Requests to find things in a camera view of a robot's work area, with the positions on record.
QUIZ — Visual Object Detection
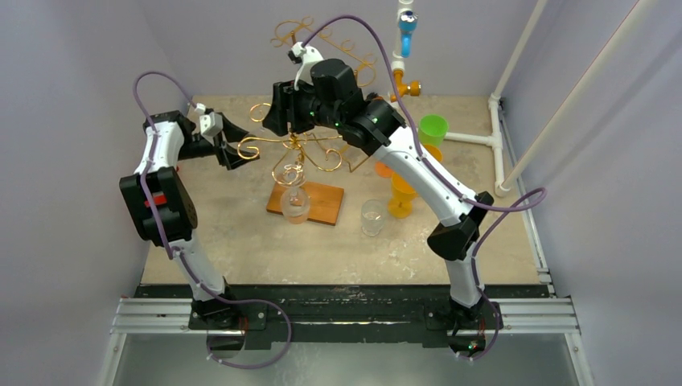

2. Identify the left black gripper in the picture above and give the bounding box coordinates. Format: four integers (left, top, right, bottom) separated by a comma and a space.
178, 113, 260, 168

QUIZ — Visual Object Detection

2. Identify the clear stemmed glass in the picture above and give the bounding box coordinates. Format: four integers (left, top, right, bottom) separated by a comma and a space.
279, 164, 310, 224

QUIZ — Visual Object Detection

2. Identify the gold swirl wine glass rack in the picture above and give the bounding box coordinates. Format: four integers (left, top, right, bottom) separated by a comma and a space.
237, 132, 344, 226

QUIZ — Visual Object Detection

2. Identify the yellow goblet front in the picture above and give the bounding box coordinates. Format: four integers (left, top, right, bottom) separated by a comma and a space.
388, 173, 417, 219

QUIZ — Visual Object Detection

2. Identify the yellow goblet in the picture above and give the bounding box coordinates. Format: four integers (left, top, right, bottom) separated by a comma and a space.
422, 144, 443, 162
388, 173, 417, 219

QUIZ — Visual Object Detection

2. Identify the red plastic goblet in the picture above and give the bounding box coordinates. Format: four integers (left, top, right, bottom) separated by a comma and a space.
142, 194, 167, 207

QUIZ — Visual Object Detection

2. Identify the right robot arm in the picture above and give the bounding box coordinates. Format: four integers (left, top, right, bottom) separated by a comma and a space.
262, 59, 494, 327

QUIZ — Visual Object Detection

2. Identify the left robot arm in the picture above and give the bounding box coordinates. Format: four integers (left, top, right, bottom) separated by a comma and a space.
119, 109, 258, 329

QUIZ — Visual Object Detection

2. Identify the orange plastic goblet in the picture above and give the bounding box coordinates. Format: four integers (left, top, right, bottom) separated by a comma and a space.
374, 162, 393, 179

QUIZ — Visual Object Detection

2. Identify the small clear tumbler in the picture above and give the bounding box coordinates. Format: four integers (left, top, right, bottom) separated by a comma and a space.
361, 199, 386, 236

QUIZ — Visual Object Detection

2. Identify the orange faucet tap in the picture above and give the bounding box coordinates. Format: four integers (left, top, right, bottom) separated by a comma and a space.
392, 68, 421, 97

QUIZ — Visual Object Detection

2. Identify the green plastic cup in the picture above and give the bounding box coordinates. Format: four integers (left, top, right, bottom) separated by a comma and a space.
417, 114, 449, 147

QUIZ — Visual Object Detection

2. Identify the yellow goblet rear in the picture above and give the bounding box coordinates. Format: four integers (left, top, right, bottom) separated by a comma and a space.
422, 144, 443, 162

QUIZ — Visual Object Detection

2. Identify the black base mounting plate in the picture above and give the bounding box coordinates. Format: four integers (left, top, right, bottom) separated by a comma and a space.
134, 283, 504, 351

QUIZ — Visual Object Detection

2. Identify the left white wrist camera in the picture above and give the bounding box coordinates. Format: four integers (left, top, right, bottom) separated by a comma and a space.
194, 103, 224, 141

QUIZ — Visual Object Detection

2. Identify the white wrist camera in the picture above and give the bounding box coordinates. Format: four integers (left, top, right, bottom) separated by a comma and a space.
194, 103, 224, 141
289, 42, 324, 91

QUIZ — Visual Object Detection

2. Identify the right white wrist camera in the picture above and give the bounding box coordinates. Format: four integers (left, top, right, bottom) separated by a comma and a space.
289, 42, 324, 91

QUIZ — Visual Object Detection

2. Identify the gold tall wire rack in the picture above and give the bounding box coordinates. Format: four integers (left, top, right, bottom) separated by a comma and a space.
269, 16, 380, 175

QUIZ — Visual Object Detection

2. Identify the white pvc pipe frame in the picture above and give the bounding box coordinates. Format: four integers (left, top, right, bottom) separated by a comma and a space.
391, 0, 550, 199

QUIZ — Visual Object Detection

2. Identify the aluminium rail frame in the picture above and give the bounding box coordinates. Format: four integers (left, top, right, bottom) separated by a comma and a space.
111, 294, 594, 385

